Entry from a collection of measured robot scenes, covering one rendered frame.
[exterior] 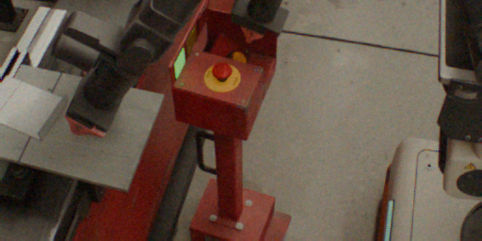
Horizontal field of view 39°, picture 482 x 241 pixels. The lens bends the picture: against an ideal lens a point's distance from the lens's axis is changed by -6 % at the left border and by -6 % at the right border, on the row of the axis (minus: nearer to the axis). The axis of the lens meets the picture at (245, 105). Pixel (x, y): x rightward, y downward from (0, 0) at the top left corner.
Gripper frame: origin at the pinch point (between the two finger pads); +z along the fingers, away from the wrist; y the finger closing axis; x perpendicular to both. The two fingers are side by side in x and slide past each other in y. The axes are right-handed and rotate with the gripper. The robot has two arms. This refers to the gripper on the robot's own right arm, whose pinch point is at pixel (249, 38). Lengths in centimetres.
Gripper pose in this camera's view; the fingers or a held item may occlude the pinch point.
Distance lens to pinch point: 147.7
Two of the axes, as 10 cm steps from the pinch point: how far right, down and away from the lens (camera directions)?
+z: -2.4, 5.0, 8.3
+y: -9.1, -4.0, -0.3
